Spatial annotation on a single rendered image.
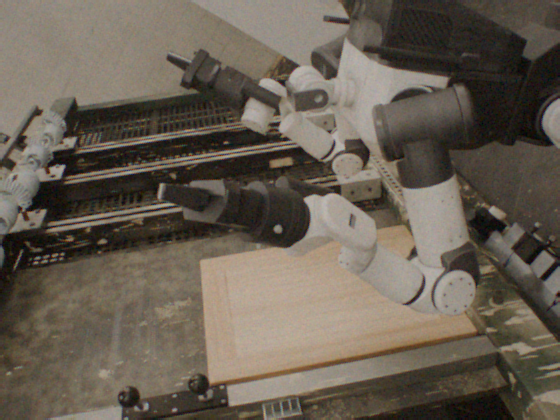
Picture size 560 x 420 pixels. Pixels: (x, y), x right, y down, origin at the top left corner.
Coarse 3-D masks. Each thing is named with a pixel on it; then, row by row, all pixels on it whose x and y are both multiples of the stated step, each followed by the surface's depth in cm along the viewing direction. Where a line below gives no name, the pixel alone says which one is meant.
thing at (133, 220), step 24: (24, 192) 154; (336, 192) 165; (360, 192) 166; (0, 216) 160; (24, 216) 155; (96, 216) 162; (120, 216) 161; (144, 216) 159; (168, 216) 160; (24, 240) 156; (48, 240) 157; (72, 240) 159; (96, 240) 160; (120, 240) 161
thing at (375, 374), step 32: (416, 352) 108; (448, 352) 107; (480, 352) 106; (256, 384) 105; (288, 384) 104; (320, 384) 103; (352, 384) 103; (384, 384) 105; (64, 416) 102; (96, 416) 102; (192, 416) 101; (224, 416) 102
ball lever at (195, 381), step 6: (192, 378) 92; (198, 378) 92; (204, 378) 92; (192, 384) 92; (198, 384) 91; (204, 384) 92; (192, 390) 92; (198, 390) 91; (204, 390) 92; (210, 390) 102; (204, 396) 100; (210, 396) 101
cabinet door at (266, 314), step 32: (224, 256) 147; (256, 256) 145; (288, 256) 144; (320, 256) 143; (224, 288) 135; (256, 288) 134; (288, 288) 133; (320, 288) 132; (352, 288) 131; (224, 320) 125; (256, 320) 124; (288, 320) 123; (320, 320) 122; (352, 320) 121; (384, 320) 120; (416, 320) 119; (448, 320) 117; (224, 352) 116; (256, 352) 116; (288, 352) 114; (320, 352) 113; (352, 352) 112; (384, 352) 113
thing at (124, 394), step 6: (120, 390) 92; (126, 390) 91; (132, 390) 91; (138, 390) 92; (120, 396) 91; (126, 396) 90; (132, 396) 91; (138, 396) 92; (120, 402) 91; (126, 402) 90; (132, 402) 91; (138, 402) 92; (144, 402) 101; (126, 408) 91; (138, 408) 99; (144, 408) 100
